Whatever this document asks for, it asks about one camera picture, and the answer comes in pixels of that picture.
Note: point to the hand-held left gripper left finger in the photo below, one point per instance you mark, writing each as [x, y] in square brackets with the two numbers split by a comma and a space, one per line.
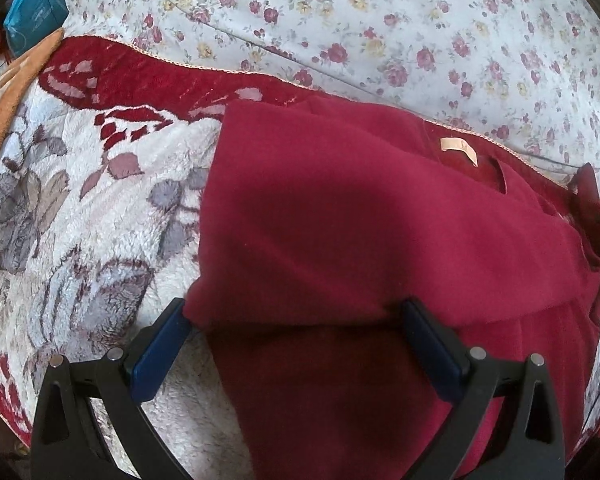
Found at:
[160, 350]

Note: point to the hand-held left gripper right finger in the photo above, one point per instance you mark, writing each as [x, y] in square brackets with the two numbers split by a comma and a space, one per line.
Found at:
[430, 355]

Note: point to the dark red fleece garment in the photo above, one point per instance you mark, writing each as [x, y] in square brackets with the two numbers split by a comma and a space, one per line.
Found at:
[355, 220]

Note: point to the red and white plush blanket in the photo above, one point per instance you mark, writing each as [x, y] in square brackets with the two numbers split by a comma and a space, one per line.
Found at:
[105, 210]

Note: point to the orange patterned blanket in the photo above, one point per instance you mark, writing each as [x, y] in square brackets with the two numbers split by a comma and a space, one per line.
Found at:
[10, 95]

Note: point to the white floral quilt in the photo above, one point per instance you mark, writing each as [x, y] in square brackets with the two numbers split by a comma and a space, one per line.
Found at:
[380, 25]

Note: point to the blue plastic bag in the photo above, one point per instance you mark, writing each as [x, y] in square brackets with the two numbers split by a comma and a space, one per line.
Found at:
[32, 15]

